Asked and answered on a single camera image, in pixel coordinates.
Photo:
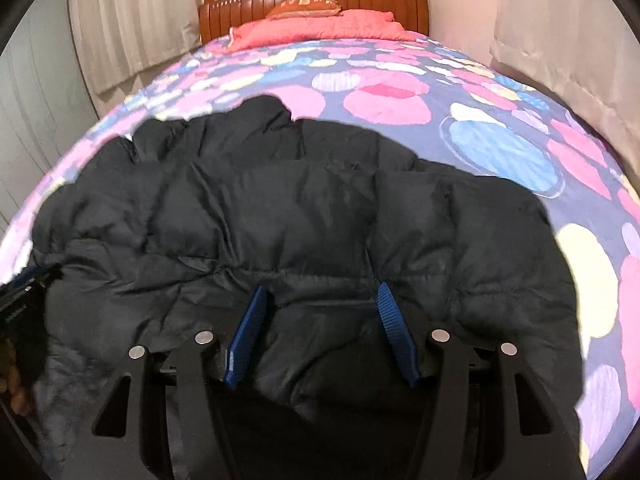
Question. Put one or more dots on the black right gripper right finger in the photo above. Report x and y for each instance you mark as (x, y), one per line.
(483, 413)

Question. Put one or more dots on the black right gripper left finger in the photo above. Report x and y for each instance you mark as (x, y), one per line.
(125, 436)

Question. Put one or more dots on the black puffer jacket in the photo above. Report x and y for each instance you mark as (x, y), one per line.
(166, 233)

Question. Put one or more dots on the person left hand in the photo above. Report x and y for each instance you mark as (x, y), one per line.
(11, 383)

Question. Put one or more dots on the frosted glass wardrobe door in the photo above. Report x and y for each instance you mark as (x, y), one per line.
(45, 104)

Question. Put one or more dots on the colourful polka dot blanket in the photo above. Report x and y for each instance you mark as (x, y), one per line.
(449, 108)

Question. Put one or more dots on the beige window curtain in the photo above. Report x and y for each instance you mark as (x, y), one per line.
(119, 39)

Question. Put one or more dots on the beige right side curtain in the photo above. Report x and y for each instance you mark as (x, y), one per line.
(584, 52)

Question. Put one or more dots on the red pillow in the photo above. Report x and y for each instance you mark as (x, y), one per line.
(349, 24)

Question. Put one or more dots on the brown wooden headboard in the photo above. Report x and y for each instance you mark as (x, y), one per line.
(217, 17)

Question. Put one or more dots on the orange patterned cushion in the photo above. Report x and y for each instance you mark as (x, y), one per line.
(305, 9)

